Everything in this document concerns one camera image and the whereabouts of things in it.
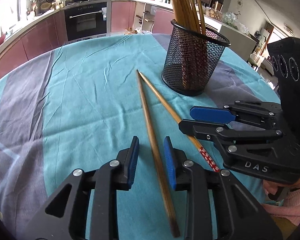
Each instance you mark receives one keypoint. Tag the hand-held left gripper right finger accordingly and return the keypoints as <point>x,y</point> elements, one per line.
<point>170,162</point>

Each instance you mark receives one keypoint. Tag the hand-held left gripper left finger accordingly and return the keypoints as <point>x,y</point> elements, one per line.
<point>133,162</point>

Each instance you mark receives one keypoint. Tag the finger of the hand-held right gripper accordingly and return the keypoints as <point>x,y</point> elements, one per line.
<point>197,130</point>
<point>210,115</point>

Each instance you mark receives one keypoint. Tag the red-patterned bamboo chopstick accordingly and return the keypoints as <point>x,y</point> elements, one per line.
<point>155,150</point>
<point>165,105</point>

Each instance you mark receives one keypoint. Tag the black mesh utensil cup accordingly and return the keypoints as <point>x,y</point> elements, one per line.
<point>190,62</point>

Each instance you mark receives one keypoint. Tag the bundle of wooden chopsticks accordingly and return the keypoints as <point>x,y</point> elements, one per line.
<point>182,5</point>

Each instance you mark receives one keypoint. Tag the person's right forearm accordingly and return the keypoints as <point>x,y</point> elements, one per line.
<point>292,202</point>

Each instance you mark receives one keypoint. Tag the teal and grey tablecloth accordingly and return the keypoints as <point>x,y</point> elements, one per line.
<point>77,105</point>

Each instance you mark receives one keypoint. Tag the clear glass bowl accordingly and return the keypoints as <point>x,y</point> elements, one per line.
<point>230,18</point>

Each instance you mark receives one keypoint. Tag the white plastic bag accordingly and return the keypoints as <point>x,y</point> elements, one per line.
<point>146,32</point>

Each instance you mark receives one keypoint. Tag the pink island cabinet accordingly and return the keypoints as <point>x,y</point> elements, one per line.
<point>163,20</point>

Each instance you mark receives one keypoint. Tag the narrow pink lower cabinet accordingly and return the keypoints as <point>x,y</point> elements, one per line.
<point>123,16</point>

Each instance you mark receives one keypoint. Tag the black built-in oven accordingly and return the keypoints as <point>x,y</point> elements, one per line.
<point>86,22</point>

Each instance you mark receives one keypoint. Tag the long pink lower cabinets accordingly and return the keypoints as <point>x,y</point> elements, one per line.
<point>35,37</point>

